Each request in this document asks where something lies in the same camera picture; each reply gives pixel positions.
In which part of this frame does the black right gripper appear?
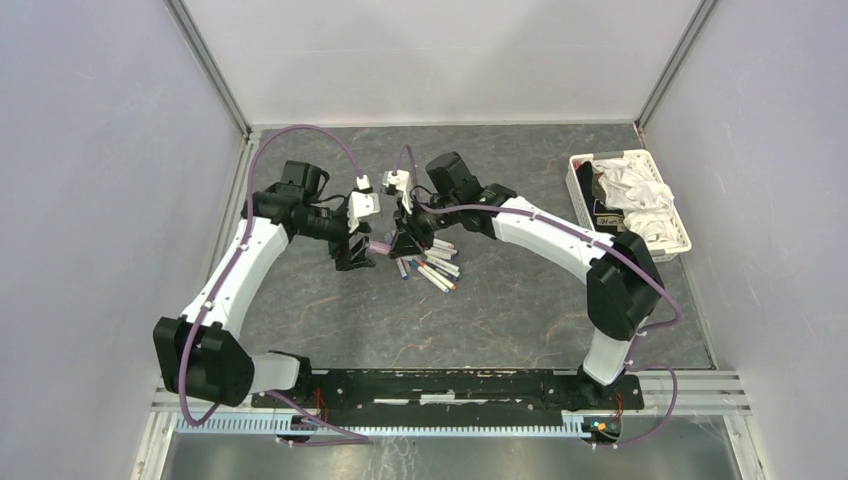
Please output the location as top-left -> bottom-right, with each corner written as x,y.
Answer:
389,194 -> 459,259

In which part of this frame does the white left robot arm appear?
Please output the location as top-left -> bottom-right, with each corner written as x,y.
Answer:
153,161 -> 379,408

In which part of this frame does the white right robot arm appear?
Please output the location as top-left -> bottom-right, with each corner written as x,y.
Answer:
381,152 -> 663,408

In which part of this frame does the white marker red tip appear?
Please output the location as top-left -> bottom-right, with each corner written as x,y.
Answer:
425,245 -> 458,261

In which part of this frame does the white marker orange tip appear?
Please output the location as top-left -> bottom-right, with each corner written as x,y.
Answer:
407,260 -> 451,293

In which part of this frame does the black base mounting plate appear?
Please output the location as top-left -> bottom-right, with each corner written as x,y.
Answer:
285,368 -> 645,428

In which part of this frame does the black printed t-shirt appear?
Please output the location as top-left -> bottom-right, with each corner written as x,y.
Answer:
575,161 -> 627,235

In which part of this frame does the white crumpled cloth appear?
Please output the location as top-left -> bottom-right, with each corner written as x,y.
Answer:
591,153 -> 677,245

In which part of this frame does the white perforated plastic basket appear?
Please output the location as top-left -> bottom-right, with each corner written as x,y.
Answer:
565,149 -> 692,262

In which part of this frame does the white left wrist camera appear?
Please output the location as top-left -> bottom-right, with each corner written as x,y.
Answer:
347,175 -> 381,233

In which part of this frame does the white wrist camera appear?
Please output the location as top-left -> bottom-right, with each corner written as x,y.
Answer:
347,175 -> 381,233
381,170 -> 413,214

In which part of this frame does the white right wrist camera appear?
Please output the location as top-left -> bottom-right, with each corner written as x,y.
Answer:
381,170 -> 413,214

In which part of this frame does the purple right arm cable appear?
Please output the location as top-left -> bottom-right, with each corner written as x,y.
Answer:
396,144 -> 684,449

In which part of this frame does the grey slotted cable duct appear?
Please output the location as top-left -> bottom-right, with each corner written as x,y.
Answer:
173,413 -> 588,439

